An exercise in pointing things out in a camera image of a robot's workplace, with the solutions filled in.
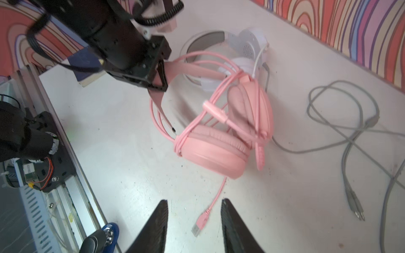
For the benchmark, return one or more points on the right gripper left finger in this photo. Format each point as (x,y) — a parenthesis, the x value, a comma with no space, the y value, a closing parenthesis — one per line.
(152,238)

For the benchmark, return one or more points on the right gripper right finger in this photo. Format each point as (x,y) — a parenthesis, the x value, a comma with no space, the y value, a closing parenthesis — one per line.
(237,237)

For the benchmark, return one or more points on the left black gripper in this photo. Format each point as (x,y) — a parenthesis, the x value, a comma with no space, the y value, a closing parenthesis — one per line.
(128,54)

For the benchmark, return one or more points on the white headphones with grey cable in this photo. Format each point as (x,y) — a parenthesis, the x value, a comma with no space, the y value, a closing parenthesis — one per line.
(335,175)

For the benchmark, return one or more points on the pink headphones with cable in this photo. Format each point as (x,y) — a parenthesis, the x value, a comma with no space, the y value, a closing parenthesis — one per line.
(235,122)

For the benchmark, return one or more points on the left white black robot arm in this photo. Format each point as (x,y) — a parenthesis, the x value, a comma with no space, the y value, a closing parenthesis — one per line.
(28,139)

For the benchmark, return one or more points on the blue black stapler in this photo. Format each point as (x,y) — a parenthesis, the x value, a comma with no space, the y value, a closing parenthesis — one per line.
(103,240)

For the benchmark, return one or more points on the dark blue notebook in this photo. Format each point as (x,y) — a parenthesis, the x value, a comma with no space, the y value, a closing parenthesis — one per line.
(86,59)

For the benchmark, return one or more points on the aluminium front rail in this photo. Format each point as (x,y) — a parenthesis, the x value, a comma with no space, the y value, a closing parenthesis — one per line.
(60,218)

